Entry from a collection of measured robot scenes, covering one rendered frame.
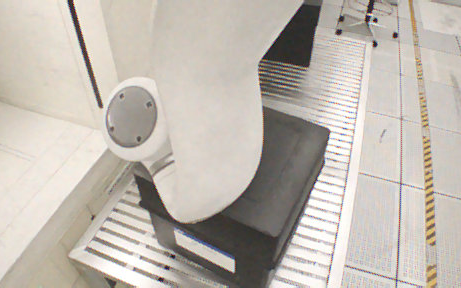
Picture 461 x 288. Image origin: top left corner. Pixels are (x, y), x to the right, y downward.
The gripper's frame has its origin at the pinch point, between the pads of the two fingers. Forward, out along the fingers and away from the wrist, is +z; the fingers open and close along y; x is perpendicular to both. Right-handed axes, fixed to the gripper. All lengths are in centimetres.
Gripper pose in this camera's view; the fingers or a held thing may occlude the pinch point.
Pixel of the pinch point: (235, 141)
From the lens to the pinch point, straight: 62.8
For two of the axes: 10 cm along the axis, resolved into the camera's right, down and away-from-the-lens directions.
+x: -3.4, 9.4, 0.5
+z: 3.4, 0.7, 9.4
